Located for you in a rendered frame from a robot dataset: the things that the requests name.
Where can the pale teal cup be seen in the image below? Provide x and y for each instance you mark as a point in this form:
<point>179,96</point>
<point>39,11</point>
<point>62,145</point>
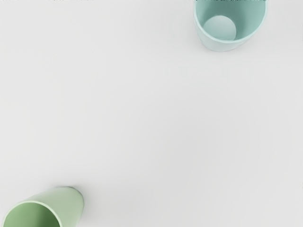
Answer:
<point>251,21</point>

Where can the light green cup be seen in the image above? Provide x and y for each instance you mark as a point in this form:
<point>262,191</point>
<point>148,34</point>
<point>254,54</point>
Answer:
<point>68,203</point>

